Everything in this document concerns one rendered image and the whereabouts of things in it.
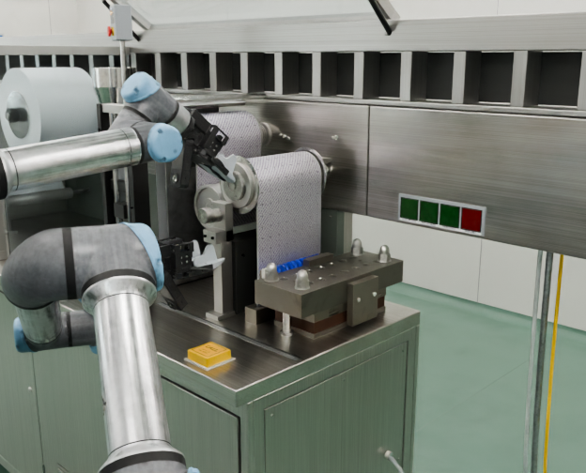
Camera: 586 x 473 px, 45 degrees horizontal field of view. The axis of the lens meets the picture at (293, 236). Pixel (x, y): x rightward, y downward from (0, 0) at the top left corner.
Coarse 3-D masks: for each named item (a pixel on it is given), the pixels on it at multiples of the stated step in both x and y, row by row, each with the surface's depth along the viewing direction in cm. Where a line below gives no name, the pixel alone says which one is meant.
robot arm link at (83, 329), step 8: (72, 312) 146; (80, 312) 146; (72, 320) 144; (80, 320) 145; (88, 320) 145; (72, 328) 144; (80, 328) 144; (88, 328) 145; (72, 336) 144; (80, 336) 144; (88, 336) 145; (72, 344) 145; (80, 344) 146; (88, 344) 147; (96, 344) 147; (96, 352) 147
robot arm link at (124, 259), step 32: (128, 224) 113; (96, 256) 108; (128, 256) 109; (160, 256) 111; (96, 288) 106; (128, 288) 106; (160, 288) 114; (96, 320) 105; (128, 320) 103; (128, 352) 100; (128, 384) 97; (160, 384) 101; (128, 416) 94; (160, 416) 96; (128, 448) 92; (160, 448) 91
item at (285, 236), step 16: (304, 208) 187; (320, 208) 192; (256, 224) 176; (272, 224) 180; (288, 224) 184; (304, 224) 188; (320, 224) 193; (256, 240) 177; (272, 240) 181; (288, 240) 185; (304, 240) 189; (320, 240) 194; (272, 256) 182; (288, 256) 186; (304, 256) 190
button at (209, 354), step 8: (208, 344) 161; (216, 344) 161; (192, 352) 157; (200, 352) 157; (208, 352) 157; (216, 352) 157; (224, 352) 157; (200, 360) 155; (208, 360) 154; (216, 360) 156
